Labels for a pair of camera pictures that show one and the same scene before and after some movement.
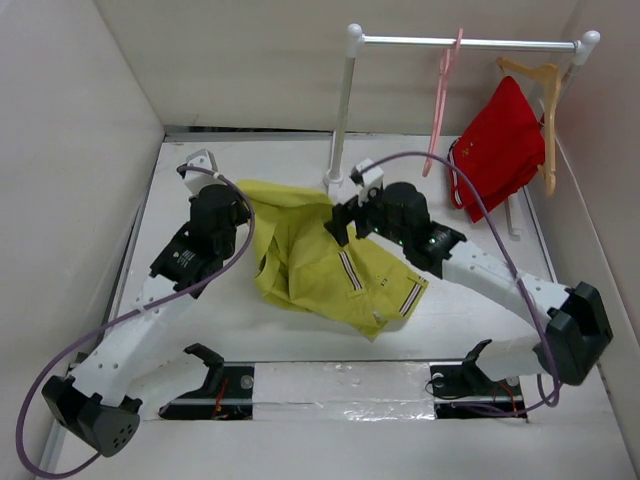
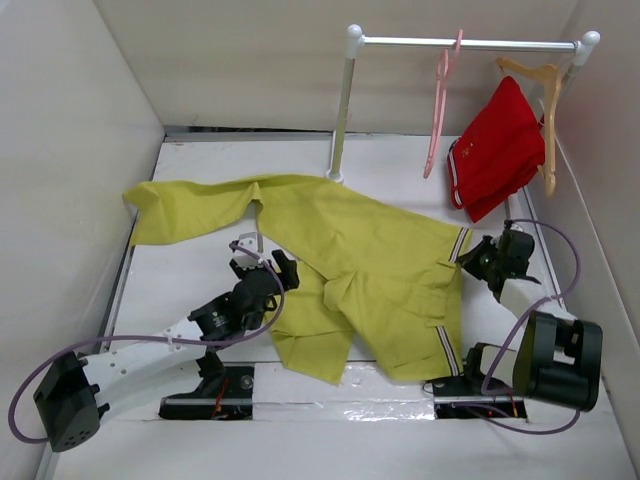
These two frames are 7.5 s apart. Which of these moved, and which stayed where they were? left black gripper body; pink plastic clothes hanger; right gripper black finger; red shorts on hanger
Moved: right gripper black finger; left black gripper body
Stayed: red shorts on hanger; pink plastic clothes hanger
